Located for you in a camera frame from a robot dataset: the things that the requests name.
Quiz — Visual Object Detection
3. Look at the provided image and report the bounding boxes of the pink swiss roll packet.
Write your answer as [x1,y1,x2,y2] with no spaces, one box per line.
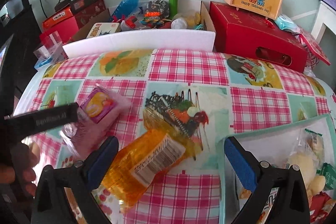
[59,84,131,160]

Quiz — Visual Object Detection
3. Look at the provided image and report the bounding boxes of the white and teal tray box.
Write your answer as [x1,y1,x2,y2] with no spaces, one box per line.
[216,114,335,223]

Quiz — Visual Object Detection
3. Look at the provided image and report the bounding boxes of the black cabinet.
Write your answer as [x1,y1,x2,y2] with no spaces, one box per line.
[1,0,41,116]

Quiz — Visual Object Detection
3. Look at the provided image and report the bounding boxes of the person's left hand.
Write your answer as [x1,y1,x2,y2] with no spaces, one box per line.
[1,142,41,197]

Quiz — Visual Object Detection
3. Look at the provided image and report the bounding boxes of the clear acrylic box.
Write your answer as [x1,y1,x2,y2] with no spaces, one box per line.
[34,31,68,71]

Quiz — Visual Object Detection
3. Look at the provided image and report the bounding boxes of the clear bag yellow puffs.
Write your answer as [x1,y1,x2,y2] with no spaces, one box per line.
[286,128,326,197]

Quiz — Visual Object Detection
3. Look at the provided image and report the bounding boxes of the large red gift box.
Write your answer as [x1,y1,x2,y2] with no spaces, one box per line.
[209,1,308,73]

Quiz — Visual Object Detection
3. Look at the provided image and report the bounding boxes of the blue liquid plastic bottle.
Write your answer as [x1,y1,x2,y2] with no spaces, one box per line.
[111,0,139,21]

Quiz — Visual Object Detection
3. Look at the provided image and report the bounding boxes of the small red snack packet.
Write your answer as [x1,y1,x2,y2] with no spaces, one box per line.
[310,192,335,223]

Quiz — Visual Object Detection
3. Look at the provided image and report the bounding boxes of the orange transparent snack packet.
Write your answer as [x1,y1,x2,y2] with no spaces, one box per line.
[102,107,202,213]

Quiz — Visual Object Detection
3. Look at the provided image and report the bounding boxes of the white green korean snack packet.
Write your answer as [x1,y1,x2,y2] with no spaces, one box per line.
[235,177,278,224]

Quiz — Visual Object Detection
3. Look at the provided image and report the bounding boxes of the checked cake pattern tablecloth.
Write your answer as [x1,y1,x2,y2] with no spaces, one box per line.
[15,49,335,223]

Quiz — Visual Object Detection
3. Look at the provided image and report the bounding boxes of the red gift box stack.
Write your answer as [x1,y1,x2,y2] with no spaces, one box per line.
[39,0,106,43]

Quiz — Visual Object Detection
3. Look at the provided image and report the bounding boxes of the white foam board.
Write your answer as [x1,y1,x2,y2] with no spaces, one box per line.
[63,29,216,58]

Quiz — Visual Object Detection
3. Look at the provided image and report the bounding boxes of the orange black flat box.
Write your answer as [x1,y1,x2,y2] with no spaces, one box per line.
[42,0,99,30]

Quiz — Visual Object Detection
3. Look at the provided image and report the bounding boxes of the cardboard box of toys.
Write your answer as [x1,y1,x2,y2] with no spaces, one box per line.
[69,0,216,42]

